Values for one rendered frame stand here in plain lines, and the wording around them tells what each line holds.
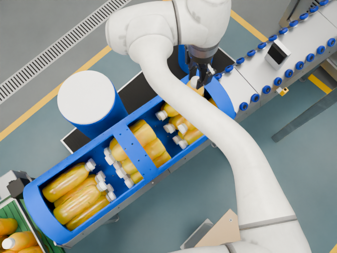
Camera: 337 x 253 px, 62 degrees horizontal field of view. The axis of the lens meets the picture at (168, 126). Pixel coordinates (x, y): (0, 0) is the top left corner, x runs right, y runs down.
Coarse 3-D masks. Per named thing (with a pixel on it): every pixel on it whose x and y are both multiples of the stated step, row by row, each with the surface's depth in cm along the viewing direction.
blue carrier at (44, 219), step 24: (216, 96) 112; (120, 120) 119; (96, 144) 110; (120, 144) 107; (168, 144) 134; (192, 144) 115; (96, 168) 130; (144, 168) 108; (24, 192) 106; (120, 192) 125; (48, 216) 101; (96, 216) 109
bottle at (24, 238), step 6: (12, 234) 114; (18, 234) 114; (24, 234) 117; (30, 234) 121; (18, 240) 112; (24, 240) 115; (30, 240) 119; (36, 240) 125; (12, 246) 110; (18, 246) 112; (24, 246) 116; (30, 246) 122
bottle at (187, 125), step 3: (210, 99) 120; (210, 102) 119; (213, 102) 118; (216, 105) 118; (186, 120) 118; (183, 123) 119; (186, 123) 117; (189, 123) 117; (186, 126) 118; (189, 126) 117; (192, 126) 117; (186, 129) 118; (189, 129) 119; (192, 129) 118
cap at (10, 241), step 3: (6, 240) 109; (9, 240) 109; (12, 240) 110; (3, 243) 109; (6, 243) 109; (9, 243) 109; (12, 243) 109; (3, 246) 108; (6, 246) 109; (9, 246) 108
